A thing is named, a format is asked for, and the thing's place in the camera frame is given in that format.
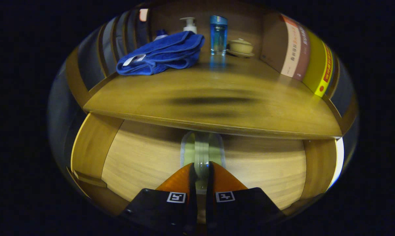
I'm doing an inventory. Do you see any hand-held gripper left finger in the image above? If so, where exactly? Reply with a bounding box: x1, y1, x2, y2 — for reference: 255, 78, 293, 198
119, 162, 198, 235

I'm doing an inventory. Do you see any white pump bottle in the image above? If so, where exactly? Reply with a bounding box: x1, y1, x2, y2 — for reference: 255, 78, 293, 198
179, 17, 198, 34

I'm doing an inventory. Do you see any pale green glass vessel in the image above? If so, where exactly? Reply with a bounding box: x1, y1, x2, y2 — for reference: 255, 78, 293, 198
180, 130, 226, 194

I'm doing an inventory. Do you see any blue folded towel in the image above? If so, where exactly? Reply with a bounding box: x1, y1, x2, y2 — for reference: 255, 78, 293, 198
116, 31, 205, 76

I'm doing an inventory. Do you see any small blue-capped bottle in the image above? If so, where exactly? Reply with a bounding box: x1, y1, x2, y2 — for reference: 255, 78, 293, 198
153, 29, 169, 41

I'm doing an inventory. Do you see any beige ceramic saucer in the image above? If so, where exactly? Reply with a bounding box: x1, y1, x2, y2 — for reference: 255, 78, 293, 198
226, 49, 255, 58

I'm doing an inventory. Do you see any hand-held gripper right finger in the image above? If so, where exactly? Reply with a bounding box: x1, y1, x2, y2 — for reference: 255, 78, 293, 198
206, 161, 286, 235

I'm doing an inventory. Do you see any brown book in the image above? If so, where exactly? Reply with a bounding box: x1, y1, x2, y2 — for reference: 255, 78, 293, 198
293, 25, 311, 82

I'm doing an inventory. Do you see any beige lidded ceramic cup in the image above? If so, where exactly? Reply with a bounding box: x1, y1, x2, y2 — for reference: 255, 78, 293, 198
228, 38, 253, 54

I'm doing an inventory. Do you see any wooden countertop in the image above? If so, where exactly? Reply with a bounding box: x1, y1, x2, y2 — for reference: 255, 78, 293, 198
83, 49, 344, 140

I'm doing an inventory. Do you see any beige and orange book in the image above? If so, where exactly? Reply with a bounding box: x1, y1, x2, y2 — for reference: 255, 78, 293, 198
261, 13, 302, 78

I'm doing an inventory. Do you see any yellow book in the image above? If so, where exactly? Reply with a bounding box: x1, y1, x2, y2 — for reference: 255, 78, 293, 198
303, 30, 335, 98

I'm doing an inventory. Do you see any wooden cabinet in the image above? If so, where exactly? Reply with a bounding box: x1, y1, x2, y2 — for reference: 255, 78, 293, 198
51, 2, 360, 184

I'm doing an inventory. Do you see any blue glass bottle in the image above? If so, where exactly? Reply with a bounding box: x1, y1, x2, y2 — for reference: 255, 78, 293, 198
210, 15, 228, 55

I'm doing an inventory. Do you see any wooden drawer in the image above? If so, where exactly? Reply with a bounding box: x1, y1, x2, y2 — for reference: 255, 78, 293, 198
66, 111, 345, 218

